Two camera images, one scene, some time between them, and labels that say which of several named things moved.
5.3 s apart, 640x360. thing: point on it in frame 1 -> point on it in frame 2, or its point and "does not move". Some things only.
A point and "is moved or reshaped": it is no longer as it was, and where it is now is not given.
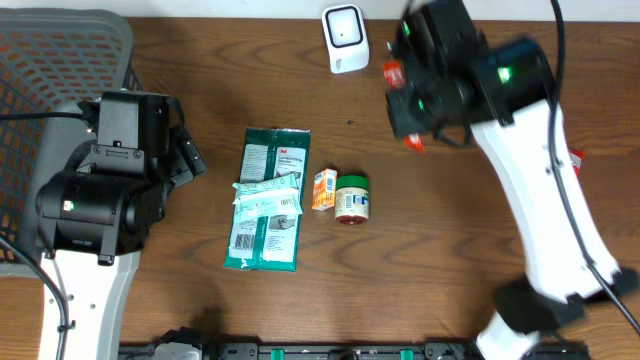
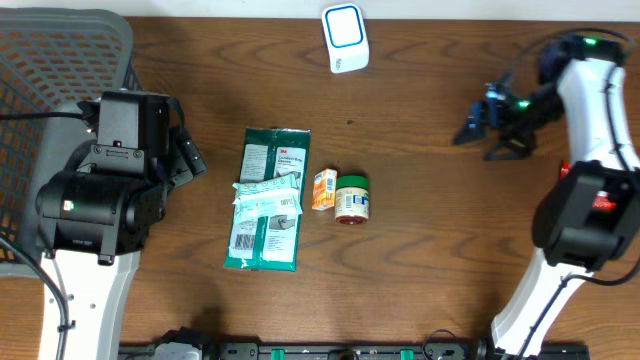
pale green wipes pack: [272, 196] does not move
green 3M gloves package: [269, 242] does not move
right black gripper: [412, 121] -> [484, 114]
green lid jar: [352, 199] does not move
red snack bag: [576, 157] is moved or reshaped
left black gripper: [182, 154] does not move
